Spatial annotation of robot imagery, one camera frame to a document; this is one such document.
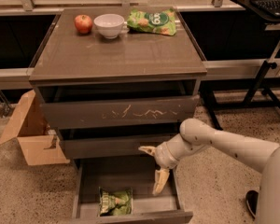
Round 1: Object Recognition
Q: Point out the grey middle drawer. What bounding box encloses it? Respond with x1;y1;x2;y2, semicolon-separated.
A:
59;122;180;159

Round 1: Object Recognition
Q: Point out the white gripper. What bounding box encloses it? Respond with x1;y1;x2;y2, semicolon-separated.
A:
138;142;179;195

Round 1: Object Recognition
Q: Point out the brown cardboard box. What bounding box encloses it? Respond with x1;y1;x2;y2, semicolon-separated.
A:
0;91;70;166

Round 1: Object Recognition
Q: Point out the green jalapeno chip bag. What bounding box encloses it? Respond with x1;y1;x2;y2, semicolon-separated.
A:
98;188;133;217

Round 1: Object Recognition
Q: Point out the grey bottom drawer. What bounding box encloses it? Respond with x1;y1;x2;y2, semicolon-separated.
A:
72;155;192;224

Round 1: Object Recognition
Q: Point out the white ceramic bowl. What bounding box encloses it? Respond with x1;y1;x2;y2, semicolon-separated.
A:
94;14;124;39

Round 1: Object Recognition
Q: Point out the green snack bag on counter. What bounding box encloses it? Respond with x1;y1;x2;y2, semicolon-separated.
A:
127;8;176;36

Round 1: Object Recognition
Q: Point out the grey drawer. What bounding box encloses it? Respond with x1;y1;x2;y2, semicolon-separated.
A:
59;122;180;159
72;155;192;224
36;79;201;130

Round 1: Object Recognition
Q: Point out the red apple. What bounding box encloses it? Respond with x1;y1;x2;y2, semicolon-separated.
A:
74;14;92;34

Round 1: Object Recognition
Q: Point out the grey drawer cabinet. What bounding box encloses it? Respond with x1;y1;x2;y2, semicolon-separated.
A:
28;6;208;224

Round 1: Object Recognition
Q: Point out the grey top drawer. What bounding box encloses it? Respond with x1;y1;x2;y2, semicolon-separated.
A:
36;79;201;130

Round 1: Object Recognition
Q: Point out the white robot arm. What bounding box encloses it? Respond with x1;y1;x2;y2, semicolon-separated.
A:
139;119;280;224

